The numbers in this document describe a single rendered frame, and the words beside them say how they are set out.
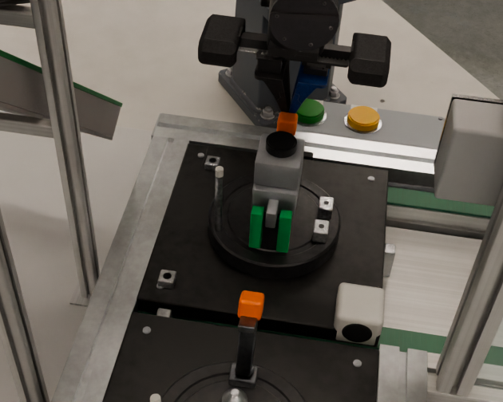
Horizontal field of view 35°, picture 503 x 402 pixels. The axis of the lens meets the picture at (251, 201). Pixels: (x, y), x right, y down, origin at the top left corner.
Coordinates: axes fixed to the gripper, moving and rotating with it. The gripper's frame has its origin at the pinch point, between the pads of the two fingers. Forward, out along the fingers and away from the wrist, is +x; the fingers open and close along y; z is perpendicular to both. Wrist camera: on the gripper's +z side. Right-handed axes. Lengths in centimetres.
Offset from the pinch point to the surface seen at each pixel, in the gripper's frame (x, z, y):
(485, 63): 113, 175, -55
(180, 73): 24.2, 31.4, 19.4
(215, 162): 11.3, -0.4, 7.8
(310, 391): 11.7, -27.7, -6.3
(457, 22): 114, 199, -46
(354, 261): 12.0, -11.5, -9.0
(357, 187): 12.3, -0.2, -8.6
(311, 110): 12.4, 12.5, -2.0
